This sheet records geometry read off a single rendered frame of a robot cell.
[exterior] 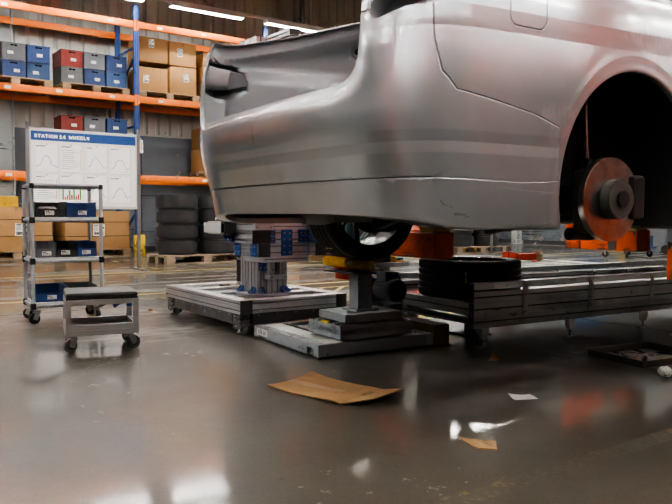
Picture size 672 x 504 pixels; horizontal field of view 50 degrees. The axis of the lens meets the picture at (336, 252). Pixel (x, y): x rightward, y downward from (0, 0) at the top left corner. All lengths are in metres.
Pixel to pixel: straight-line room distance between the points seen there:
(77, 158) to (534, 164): 8.22
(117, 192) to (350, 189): 7.99
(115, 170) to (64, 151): 0.70
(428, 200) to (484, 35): 0.54
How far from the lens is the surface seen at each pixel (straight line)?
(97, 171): 10.16
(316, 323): 4.21
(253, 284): 5.12
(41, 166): 9.99
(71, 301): 4.28
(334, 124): 2.38
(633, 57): 2.88
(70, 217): 5.50
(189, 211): 11.54
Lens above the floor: 0.79
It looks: 3 degrees down
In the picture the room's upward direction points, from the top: straight up
